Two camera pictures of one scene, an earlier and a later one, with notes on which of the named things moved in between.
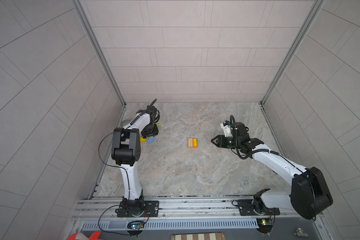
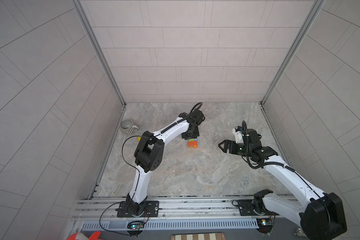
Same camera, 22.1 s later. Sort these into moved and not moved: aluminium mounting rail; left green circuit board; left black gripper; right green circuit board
Moved: left black gripper
Not moved: left green circuit board; right green circuit board; aluminium mounting rail
